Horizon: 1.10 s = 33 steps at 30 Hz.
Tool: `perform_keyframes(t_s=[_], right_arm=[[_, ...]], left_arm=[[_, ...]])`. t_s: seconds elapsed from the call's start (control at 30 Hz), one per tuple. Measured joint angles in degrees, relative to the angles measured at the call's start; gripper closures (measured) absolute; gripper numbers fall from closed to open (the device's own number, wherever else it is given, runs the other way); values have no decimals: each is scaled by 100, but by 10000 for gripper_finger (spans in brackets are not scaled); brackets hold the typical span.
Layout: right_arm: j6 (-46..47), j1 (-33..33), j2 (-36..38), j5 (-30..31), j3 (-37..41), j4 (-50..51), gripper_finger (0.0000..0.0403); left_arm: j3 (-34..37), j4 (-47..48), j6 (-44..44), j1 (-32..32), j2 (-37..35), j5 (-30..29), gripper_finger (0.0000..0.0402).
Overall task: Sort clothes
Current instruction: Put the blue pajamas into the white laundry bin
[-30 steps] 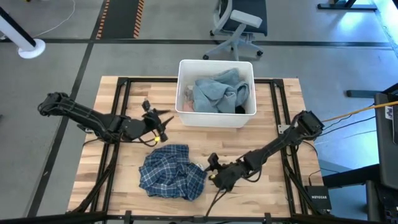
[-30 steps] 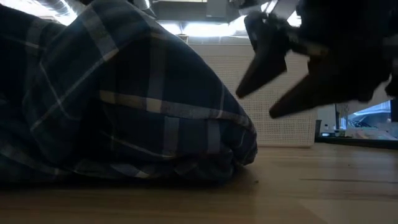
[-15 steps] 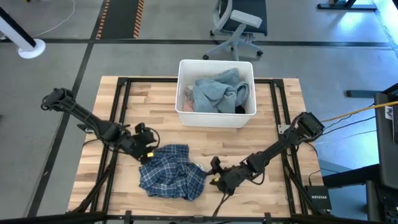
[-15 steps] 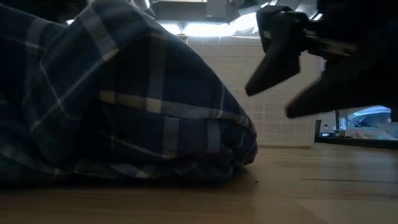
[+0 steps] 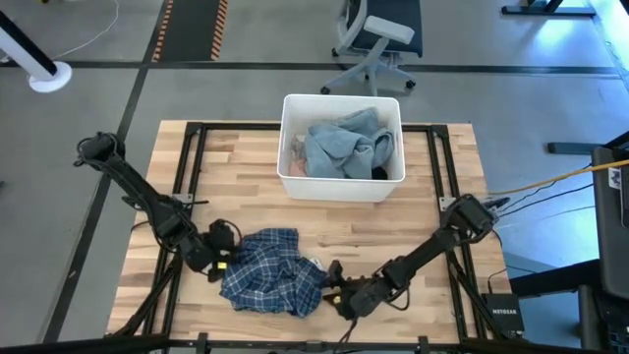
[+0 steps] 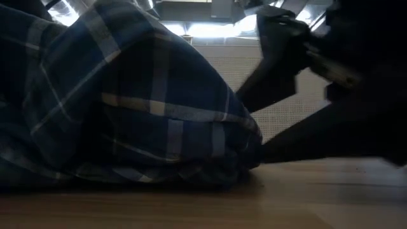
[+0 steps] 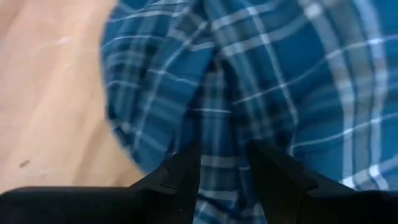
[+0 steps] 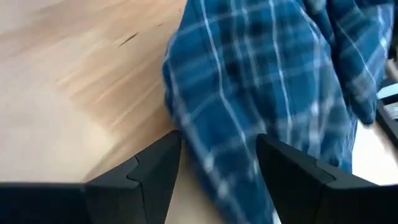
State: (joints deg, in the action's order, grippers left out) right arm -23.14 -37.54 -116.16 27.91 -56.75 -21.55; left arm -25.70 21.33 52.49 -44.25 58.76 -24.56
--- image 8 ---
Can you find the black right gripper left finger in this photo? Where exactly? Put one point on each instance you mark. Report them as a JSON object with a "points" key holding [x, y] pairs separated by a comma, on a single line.
{"points": [[124, 199]]}

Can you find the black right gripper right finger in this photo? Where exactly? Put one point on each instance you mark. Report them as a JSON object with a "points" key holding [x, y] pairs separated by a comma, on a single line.
{"points": [[311, 199]]}

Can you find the blue plaid garment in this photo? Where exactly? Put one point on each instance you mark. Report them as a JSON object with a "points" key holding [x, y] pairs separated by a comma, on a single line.
{"points": [[248, 77]]}

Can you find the black metal table frame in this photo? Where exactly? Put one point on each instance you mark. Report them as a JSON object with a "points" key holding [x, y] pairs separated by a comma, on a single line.
{"points": [[388, 126]]}

